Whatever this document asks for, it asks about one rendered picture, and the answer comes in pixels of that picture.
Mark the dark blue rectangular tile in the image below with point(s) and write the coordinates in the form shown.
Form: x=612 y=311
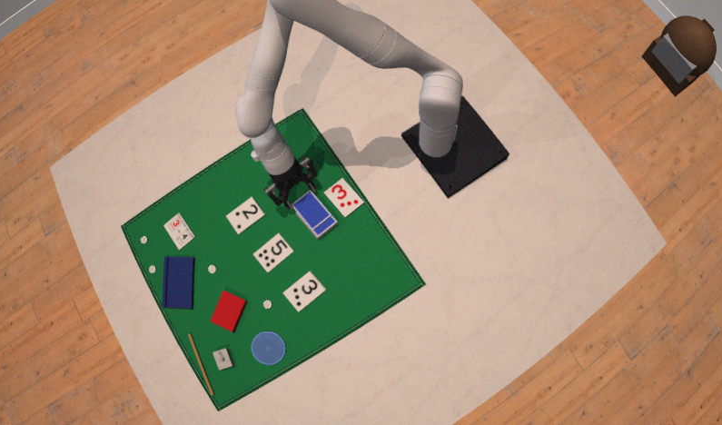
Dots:
x=178 y=273

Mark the blue round coaster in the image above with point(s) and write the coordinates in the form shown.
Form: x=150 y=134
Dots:
x=268 y=348

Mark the blue rectangular card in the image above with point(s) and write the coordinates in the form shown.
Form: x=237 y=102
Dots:
x=311 y=210

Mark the red flat box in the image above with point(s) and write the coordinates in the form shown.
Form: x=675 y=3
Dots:
x=228 y=311

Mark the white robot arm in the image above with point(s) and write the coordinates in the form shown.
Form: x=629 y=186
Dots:
x=365 y=36

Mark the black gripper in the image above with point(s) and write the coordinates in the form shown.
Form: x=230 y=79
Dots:
x=279 y=181

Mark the blue card stack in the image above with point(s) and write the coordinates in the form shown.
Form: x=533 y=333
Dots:
x=322 y=228

